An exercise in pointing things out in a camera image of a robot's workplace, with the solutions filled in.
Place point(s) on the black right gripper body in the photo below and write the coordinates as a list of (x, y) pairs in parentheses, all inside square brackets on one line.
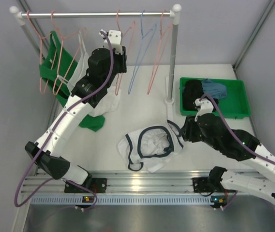
[(192, 130)]

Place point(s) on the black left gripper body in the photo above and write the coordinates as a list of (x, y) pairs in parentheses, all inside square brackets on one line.
[(122, 63)]

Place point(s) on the pink wire hanger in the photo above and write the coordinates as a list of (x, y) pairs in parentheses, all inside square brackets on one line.
[(43, 43), (132, 29), (62, 55), (164, 38)]

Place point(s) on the white printed navy-trim tank top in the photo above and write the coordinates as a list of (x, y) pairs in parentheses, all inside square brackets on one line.
[(151, 148)]

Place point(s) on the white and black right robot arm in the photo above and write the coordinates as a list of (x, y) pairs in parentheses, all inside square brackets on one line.
[(238, 145)]

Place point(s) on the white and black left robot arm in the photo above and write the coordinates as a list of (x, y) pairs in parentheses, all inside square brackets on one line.
[(93, 95)]

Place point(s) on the plain white tank top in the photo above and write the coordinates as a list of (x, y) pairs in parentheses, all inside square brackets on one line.
[(110, 101)]

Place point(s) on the green tank top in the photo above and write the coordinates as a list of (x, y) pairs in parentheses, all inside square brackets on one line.
[(48, 70)]

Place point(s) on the black garment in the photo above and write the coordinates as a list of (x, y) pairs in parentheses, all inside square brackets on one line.
[(192, 90)]

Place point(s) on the blue garment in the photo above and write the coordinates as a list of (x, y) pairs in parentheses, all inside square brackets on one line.
[(216, 90)]

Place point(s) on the green plastic bin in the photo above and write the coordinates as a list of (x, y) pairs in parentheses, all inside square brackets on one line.
[(235, 105)]

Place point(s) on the white and silver clothes rack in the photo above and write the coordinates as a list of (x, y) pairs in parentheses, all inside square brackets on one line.
[(174, 13)]

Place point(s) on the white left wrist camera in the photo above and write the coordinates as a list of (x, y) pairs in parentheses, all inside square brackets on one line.
[(115, 38)]

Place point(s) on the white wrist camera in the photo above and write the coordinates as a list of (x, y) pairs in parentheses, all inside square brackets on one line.
[(115, 38), (204, 106)]

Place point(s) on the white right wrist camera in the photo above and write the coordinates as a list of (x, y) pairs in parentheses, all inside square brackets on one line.
[(204, 106)]

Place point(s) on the blue wire hanger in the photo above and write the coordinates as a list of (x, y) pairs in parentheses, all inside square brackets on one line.
[(146, 40)]

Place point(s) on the aluminium mounting rail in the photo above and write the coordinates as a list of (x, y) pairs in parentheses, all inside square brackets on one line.
[(130, 183)]

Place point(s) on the grey slotted cable duct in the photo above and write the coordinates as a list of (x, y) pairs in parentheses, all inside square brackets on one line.
[(126, 200)]

